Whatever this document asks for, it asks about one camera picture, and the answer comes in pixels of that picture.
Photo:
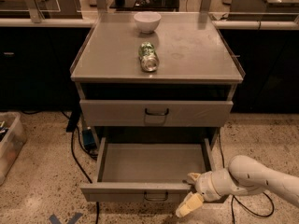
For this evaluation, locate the blue power box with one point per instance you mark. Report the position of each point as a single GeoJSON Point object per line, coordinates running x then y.
{"type": "Point", "coordinates": [88, 140]}

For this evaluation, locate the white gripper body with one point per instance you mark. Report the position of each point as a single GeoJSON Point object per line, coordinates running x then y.
{"type": "Point", "coordinates": [205, 184]}

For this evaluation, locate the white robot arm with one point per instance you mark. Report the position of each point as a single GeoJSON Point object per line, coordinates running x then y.
{"type": "Point", "coordinates": [243, 176]}

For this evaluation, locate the green soda can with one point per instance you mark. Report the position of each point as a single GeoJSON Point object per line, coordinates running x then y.
{"type": "Point", "coordinates": [148, 58]}

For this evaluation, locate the grey drawer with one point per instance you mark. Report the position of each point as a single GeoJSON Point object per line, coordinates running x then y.
{"type": "Point", "coordinates": [155, 113]}
{"type": "Point", "coordinates": [153, 173]}

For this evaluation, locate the grey top drawer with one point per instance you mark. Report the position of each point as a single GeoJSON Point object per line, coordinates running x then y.
{"type": "Point", "coordinates": [155, 113]}

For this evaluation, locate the grey drawer cabinet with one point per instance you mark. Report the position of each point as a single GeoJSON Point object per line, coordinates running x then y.
{"type": "Point", "coordinates": [195, 65]}

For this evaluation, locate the white bowl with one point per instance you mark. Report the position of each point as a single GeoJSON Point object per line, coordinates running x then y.
{"type": "Point", "coordinates": [147, 21]}

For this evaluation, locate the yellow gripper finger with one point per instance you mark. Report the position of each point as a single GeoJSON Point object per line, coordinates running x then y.
{"type": "Point", "coordinates": [192, 178]}
{"type": "Point", "coordinates": [191, 202]}

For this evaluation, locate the clear plastic bin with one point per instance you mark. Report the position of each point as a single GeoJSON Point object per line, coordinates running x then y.
{"type": "Point", "coordinates": [12, 139]}

